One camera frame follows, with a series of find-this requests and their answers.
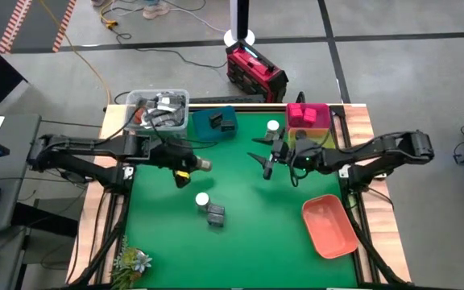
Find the clear plastic storage box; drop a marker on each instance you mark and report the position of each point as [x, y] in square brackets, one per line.
[131, 100]

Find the orange plastic bin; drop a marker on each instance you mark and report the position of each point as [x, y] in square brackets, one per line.
[328, 229]

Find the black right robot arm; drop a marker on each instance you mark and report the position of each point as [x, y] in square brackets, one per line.
[377, 147]

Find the dark green pepper tin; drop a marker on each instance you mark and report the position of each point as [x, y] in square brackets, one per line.
[228, 125]
[216, 209]
[215, 220]
[216, 120]

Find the black-lid spice jar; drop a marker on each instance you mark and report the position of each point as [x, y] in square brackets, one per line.
[301, 134]

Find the blue plastic bin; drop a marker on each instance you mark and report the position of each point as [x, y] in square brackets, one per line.
[201, 131]

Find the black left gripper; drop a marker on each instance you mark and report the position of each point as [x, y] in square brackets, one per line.
[171, 155]

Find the black power strip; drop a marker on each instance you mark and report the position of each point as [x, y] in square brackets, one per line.
[228, 99]

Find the artificial potted plant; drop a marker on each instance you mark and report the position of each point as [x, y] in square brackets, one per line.
[129, 262]

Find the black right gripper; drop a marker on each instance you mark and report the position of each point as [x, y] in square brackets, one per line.
[300, 155]

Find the red plastic bin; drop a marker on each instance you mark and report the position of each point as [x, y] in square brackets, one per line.
[322, 117]

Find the translucent yellow plastic bin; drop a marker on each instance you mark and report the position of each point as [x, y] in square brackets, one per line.
[316, 135]

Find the black mat with striped edges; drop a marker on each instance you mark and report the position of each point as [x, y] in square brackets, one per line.
[34, 24]

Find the white-lid seasoning jar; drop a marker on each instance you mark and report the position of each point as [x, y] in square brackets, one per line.
[272, 125]
[202, 198]

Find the person's shoe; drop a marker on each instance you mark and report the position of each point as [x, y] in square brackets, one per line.
[155, 11]

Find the silver mounting plate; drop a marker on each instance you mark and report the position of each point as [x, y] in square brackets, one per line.
[345, 171]
[128, 172]

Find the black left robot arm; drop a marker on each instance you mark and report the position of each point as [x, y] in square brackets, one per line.
[95, 147]

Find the red and black toolbox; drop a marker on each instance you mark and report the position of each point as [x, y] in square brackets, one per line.
[256, 72]

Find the white tower fan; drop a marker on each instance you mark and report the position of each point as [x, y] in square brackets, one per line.
[234, 16]

